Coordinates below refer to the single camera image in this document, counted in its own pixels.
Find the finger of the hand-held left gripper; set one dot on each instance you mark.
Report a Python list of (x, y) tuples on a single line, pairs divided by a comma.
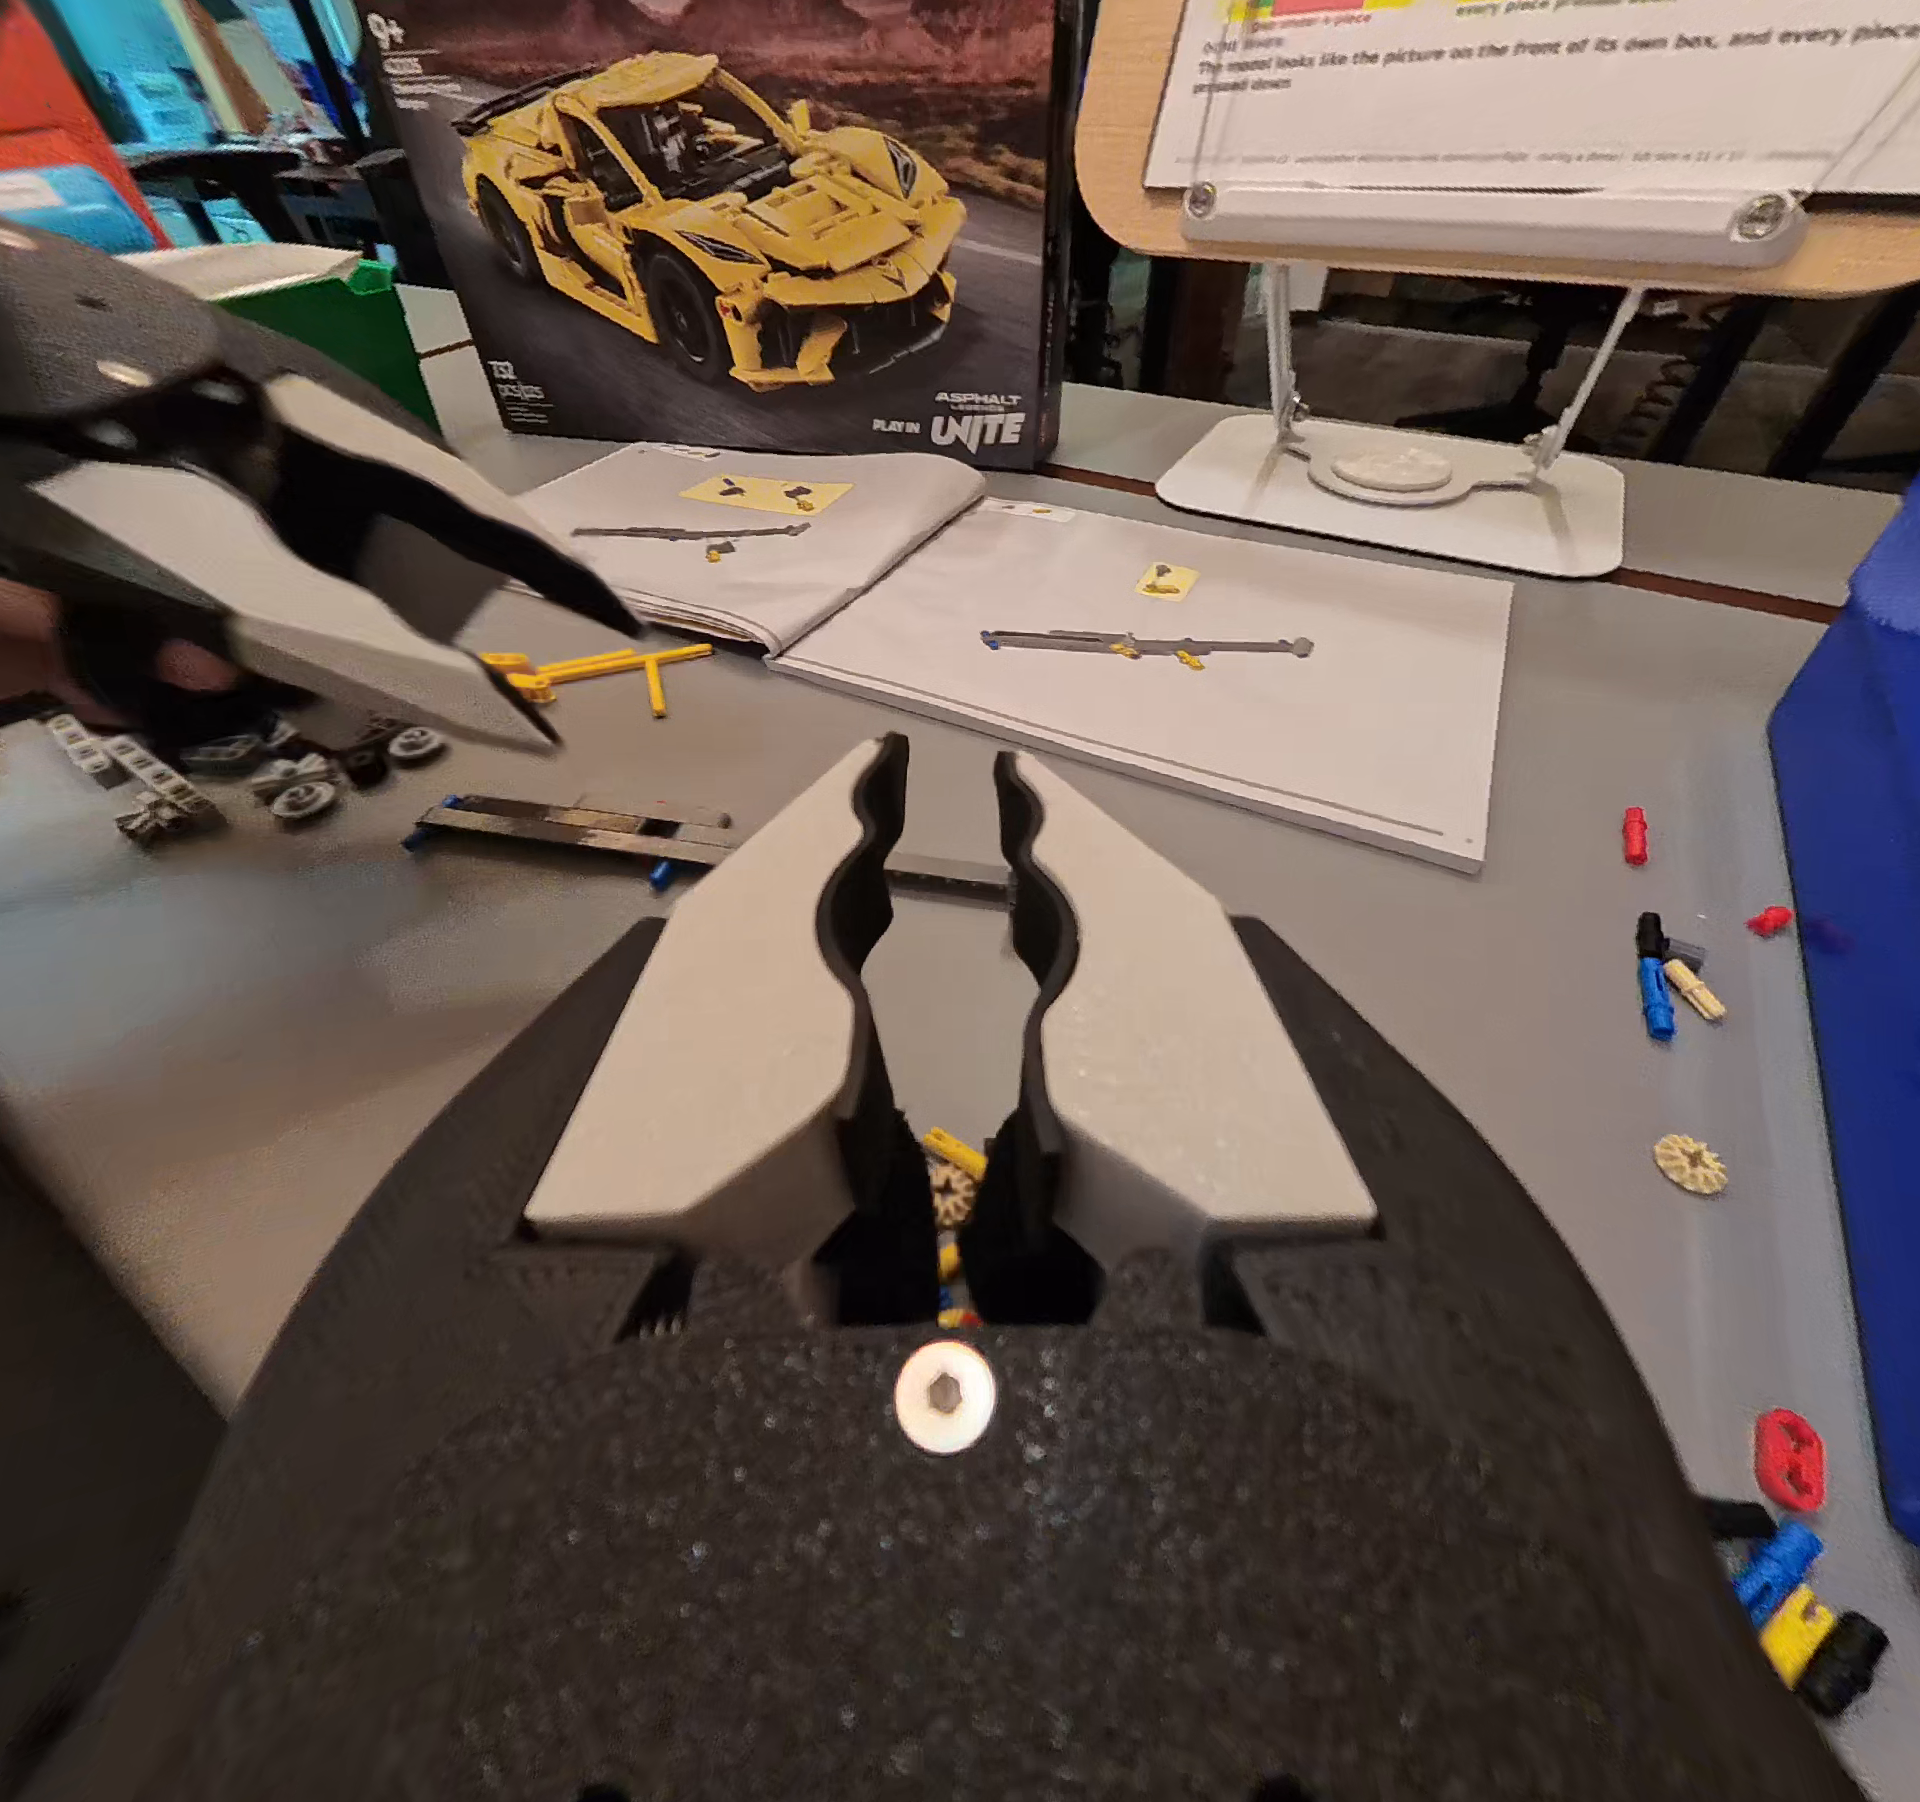
[(391, 459), (222, 575)]

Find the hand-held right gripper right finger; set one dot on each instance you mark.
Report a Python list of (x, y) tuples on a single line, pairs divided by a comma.
[(1187, 1069)]

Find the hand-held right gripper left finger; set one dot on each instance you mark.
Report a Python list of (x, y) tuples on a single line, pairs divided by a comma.
[(703, 1069)]

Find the long grey lego beam assembly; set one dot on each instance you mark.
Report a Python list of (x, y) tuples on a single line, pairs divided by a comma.
[(571, 828)]

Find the cluster of small black lego pieces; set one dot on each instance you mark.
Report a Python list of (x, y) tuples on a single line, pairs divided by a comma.
[(237, 746)]

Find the light grey lego beam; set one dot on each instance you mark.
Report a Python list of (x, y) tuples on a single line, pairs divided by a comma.
[(118, 756)]

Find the light grey round lego piece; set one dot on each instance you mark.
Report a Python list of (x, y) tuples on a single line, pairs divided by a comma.
[(412, 741), (296, 793)]

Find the black lego gear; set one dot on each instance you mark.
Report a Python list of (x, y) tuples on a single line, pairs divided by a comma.
[(360, 763)]

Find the light grey lego hub connector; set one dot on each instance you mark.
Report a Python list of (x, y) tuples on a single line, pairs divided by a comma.
[(175, 819)]

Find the cluster of yellow lego pieces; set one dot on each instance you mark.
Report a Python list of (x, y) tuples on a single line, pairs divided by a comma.
[(601, 668)]

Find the lego set box with yellow car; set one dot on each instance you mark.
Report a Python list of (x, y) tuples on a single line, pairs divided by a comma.
[(752, 184)]

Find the blue lego pin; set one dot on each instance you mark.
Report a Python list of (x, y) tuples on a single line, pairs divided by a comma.
[(1656, 999)]

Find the black lego pin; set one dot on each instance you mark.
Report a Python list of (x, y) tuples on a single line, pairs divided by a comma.
[(1651, 932)]

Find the tan lego gear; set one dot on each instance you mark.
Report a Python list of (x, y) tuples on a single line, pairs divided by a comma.
[(1689, 1167)]

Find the tan lego pin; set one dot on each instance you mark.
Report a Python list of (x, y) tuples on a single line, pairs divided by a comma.
[(1701, 996)]

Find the red lego connector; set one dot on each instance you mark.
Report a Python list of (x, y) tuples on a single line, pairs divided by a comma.
[(1786, 1457)]

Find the pile of small colourful lego pieces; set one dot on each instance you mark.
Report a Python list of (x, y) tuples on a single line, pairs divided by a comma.
[(1778, 1555)]

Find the person's left hand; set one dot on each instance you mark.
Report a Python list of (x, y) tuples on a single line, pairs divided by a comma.
[(32, 647)]

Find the green plastic bin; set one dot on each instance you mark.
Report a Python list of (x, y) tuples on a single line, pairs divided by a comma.
[(360, 335)]

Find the light blue package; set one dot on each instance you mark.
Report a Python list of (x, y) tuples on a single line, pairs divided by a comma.
[(59, 204)]

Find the white paper sheet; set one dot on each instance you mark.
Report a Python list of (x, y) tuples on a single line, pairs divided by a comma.
[(237, 269)]

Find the orange plastic case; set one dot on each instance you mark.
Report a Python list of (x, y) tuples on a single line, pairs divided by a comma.
[(59, 108)]

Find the open instruction booklet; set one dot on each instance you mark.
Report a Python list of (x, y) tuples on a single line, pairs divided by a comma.
[(1200, 725)]

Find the blue plastic bin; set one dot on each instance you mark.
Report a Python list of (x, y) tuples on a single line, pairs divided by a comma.
[(1854, 932)]

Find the wooden document board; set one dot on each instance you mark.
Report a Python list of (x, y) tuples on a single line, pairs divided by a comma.
[(1118, 108)]

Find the printed instruction sheet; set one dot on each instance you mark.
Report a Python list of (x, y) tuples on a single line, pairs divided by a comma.
[(1500, 93)]

